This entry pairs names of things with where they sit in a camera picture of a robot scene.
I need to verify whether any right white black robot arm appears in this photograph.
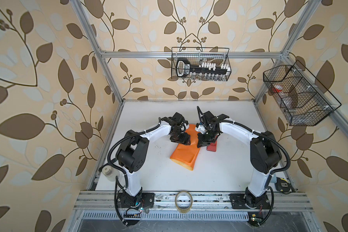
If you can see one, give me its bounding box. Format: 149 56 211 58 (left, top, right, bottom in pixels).
195 107 291 228

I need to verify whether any clear tape roll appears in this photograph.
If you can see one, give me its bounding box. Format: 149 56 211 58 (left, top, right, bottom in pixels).
175 190 193 214

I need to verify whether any yellow orange wrapping paper sheet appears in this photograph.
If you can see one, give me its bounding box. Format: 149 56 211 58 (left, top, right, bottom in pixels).
170 124 200 171

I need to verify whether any black socket set rail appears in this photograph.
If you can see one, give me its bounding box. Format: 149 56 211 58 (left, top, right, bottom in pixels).
174 58 232 77

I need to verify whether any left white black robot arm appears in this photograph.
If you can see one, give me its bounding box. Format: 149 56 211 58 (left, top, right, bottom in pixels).
104 112 190 227

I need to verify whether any back black wire basket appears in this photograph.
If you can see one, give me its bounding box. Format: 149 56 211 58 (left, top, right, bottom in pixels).
171 46 232 82

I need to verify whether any black yellow tape measure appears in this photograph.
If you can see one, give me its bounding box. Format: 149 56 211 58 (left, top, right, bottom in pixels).
275 177 292 194

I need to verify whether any red capped clear jar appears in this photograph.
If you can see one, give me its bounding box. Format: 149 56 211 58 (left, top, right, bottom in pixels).
271 85 283 94

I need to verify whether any side black wire basket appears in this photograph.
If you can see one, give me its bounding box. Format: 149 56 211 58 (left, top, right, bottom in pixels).
263 61 342 126

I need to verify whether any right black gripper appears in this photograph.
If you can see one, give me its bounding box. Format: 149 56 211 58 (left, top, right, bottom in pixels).
196 129 218 147

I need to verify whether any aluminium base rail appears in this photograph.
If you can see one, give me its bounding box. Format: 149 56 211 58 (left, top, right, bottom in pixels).
74 191 313 212

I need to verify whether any red tape dispenser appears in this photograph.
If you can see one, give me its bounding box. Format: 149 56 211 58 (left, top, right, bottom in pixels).
206 141 217 152

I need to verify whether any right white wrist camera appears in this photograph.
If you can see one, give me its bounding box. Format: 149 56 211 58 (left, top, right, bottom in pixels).
195 123 206 134

